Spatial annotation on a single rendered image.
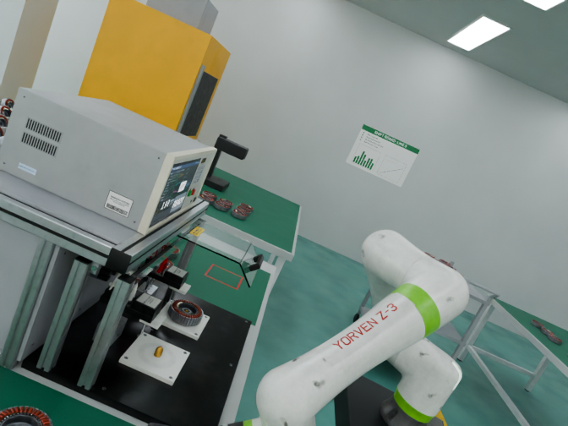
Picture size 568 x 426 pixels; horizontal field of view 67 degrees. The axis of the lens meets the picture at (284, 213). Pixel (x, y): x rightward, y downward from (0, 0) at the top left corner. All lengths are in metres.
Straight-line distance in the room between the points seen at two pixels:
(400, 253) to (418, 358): 0.41
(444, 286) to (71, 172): 0.88
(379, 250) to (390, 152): 5.45
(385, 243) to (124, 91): 4.18
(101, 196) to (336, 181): 5.50
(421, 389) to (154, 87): 4.11
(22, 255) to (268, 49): 5.71
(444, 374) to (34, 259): 1.06
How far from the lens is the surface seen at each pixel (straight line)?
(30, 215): 1.02
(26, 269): 1.08
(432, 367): 1.33
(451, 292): 0.98
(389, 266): 1.04
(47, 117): 1.14
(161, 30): 4.88
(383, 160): 6.46
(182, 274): 1.42
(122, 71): 4.97
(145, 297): 1.22
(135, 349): 1.27
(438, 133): 6.61
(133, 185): 1.06
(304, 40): 6.49
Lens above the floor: 1.50
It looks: 11 degrees down
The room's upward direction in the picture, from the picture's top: 25 degrees clockwise
